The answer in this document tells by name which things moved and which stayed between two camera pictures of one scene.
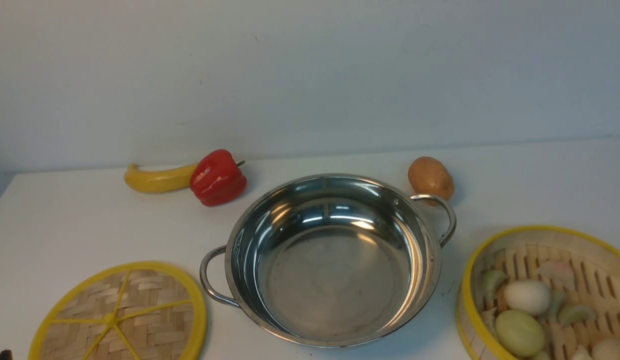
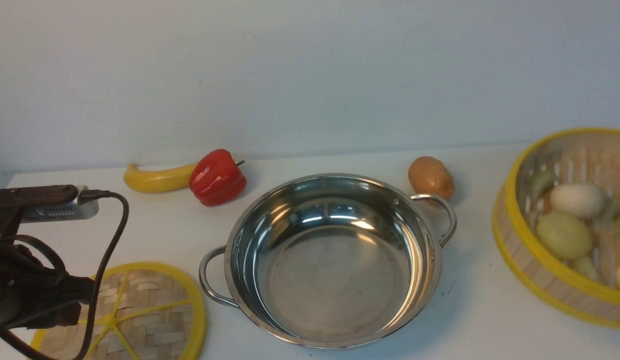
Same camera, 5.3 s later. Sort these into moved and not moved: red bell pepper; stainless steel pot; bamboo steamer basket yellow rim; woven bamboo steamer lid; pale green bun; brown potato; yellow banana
Moved: pale green bun; bamboo steamer basket yellow rim
Not moved: yellow banana; woven bamboo steamer lid; red bell pepper; stainless steel pot; brown potato
